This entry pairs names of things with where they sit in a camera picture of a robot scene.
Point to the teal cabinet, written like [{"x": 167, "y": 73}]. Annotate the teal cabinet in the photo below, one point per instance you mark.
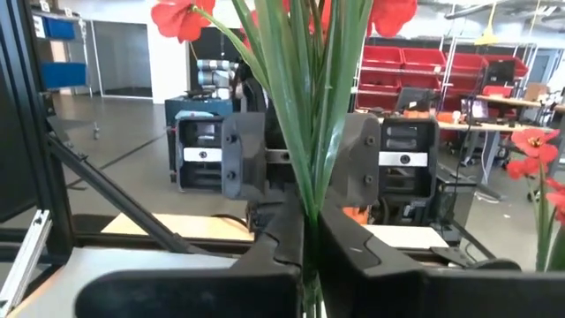
[{"x": 198, "y": 106}]

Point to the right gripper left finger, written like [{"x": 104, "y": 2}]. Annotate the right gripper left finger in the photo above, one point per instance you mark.
[{"x": 220, "y": 296}]

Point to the red blossom bunch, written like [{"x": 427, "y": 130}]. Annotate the red blossom bunch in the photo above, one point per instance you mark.
[
  {"x": 309, "y": 132},
  {"x": 534, "y": 143}
]

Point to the red plastic storage bin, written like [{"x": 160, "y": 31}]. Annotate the red plastic storage bin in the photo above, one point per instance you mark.
[
  {"x": 419, "y": 82},
  {"x": 384, "y": 57},
  {"x": 424, "y": 59},
  {"x": 465, "y": 65},
  {"x": 521, "y": 68},
  {"x": 379, "y": 81},
  {"x": 375, "y": 101}
]

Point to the wooden table side board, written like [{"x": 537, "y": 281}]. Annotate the wooden table side board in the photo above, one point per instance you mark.
[{"x": 176, "y": 225}]

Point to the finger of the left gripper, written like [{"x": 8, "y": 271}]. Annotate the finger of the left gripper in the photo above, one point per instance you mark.
[
  {"x": 243, "y": 154},
  {"x": 359, "y": 163}
]

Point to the black equipment cart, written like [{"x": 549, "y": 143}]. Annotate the black equipment cart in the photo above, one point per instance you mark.
[{"x": 454, "y": 207}]

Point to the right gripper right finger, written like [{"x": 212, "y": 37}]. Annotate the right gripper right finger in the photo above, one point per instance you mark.
[{"x": 397, "y": 296}]

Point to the blue plastic storage bin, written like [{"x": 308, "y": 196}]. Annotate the blue plastic storage bin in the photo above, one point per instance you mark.
[
  {"x": 59, "y": 28},
  {"x": 64, "y": 75}
]

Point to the silver aluminium extrusion bar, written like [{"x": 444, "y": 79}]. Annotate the silver aluminium extrusion bar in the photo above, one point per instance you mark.
[{"x": 26, "y": 256}]

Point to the wooden desk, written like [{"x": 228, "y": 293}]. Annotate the wooden desk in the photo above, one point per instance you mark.
[{"x": 485, "y": 127}]

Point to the yellow hanging cone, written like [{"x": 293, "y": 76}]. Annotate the yellow hanging cone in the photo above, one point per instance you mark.
[{"x": 487, "y": 37}]

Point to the white metal shelf rack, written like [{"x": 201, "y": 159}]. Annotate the white metal shelf rack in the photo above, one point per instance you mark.
[{"x": 446, "y": 66}]

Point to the dark desk monitor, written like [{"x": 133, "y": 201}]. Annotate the dark desk monitor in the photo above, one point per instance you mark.
[
  {"x": 415, "y": 99},
  {"x": 499, "y": 73}
]

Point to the cardboard box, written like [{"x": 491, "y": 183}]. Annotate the cardboard box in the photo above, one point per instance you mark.
[{"x": 536, "y": 92}]

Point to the open laptop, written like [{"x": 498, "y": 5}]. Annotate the open laptop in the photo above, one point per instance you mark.
[{"x": 476, "y": 110}]

